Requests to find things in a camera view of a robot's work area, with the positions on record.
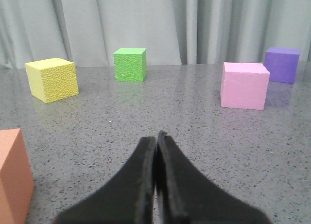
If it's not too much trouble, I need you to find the green foam cube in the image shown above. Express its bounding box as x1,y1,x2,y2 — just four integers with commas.
114,48,147,82

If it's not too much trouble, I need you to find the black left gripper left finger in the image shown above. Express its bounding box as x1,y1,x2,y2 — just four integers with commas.
53,137,156,224

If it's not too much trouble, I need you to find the yellow foam cube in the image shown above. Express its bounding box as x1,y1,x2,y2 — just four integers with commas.
25,58,79,103

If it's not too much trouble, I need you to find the grey curtain backdrop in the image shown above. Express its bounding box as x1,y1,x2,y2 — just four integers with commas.
0,0,311,69

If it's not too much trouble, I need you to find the orange foam cube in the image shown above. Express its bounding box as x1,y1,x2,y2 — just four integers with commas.
0,128,34,224

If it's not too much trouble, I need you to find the pink foam cube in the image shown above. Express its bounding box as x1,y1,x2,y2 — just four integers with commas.
220,62,270,110

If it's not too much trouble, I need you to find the dark purple foam cube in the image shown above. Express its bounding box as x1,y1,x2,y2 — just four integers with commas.
264,47,301,84

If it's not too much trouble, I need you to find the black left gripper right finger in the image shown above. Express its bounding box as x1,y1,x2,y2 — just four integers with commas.
155,131,271,224

